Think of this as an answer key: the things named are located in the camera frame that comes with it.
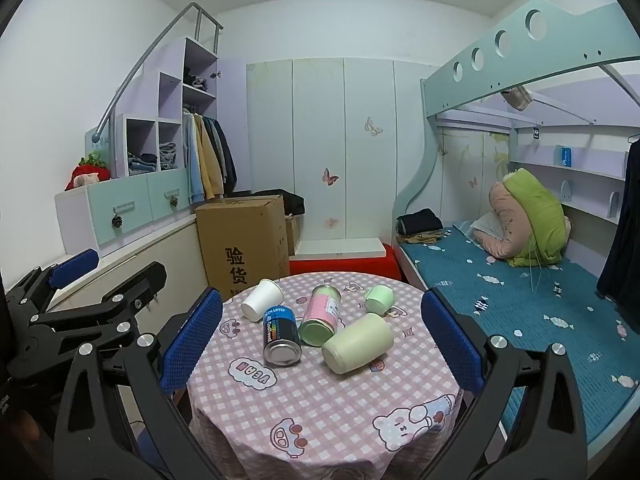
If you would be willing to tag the white board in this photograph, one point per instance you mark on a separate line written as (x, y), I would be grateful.
(340, 247)

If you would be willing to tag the folded grey clothes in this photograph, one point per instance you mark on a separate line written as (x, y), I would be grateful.
(168, 156)

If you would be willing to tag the pink and green cup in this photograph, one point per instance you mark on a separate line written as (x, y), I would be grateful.
(322, 310)

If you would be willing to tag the small blue box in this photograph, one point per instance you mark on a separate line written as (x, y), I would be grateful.
(566, 156)

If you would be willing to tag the white wardrobe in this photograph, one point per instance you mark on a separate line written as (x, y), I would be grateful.
(310, 135)

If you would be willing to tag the dark hanging garment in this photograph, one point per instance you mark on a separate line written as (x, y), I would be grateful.
(622, 240)

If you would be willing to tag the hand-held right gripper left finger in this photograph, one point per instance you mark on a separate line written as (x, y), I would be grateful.
(192, 342)

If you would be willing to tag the pink butterfly sticker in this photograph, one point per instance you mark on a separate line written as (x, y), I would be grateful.
(330, 176)

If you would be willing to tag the dark printed can cup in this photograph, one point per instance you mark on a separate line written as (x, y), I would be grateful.
(280, 330)

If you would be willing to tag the teal printed bed sheet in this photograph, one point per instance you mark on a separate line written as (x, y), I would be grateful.
(525, 310)

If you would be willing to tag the light blue hanging shirt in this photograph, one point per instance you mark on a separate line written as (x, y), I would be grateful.
(192, 160)

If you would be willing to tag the pink checkered tablecloth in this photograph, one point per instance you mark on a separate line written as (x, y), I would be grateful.
(325, 410)

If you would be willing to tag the white bed shelf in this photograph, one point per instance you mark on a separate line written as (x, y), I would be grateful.
(565, 170)

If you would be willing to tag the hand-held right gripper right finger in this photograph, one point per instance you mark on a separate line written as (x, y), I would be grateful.
(450, 340)

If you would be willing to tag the red stool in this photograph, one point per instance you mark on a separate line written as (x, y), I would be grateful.
(345, 267)

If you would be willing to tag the lilac staircase cabinet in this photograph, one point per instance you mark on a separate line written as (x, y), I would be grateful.
(135, 210)

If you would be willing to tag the grey metal handrail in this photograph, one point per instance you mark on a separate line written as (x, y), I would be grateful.
(145, 55)

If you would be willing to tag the small cardboard box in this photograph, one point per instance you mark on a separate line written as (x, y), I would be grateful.
(292, 235)

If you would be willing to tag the large cream cup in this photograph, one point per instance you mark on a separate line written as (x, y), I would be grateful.
(360, 342)

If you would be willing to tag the black folded garment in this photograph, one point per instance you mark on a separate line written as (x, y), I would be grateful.
(419, 220)

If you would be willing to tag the yellow hanging jacket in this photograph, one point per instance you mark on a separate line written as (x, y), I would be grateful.
(210, 160)

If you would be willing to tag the small pale green cup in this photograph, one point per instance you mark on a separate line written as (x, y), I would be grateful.
(380, 300)

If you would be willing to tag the dark hanging jacket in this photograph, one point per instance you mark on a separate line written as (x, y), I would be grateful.
(227, 157)

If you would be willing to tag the white pillow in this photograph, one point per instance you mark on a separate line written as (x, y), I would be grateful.
(482, 227)

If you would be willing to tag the large cardboard box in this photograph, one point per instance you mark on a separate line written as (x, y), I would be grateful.
(240, 240)

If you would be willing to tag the grey bag under bunk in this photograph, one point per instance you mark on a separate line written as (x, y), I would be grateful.
(517, 98)

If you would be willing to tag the folded jeans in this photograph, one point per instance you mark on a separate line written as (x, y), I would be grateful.
(142, 164)

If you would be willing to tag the dark folded clothes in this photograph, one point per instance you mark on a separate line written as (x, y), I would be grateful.
(195, 80)

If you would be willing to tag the strawberry plush toy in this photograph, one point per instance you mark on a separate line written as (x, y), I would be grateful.
(87, 174)

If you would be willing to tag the brown folded garment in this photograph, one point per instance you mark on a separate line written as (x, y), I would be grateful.
(422, 239)

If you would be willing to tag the black bag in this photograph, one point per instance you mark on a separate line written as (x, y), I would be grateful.
(287, 202)

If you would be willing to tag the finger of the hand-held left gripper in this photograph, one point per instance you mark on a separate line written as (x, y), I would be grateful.
(75, 262)
(145, 282)

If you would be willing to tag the teal bunk bed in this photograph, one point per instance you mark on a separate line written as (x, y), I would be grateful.
(500, 75)

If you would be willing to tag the green and pink rolled quilt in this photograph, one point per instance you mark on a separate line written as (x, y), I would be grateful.
(537, 215)

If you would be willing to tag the white paper cup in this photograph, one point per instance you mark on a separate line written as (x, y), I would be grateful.
(260, 300)

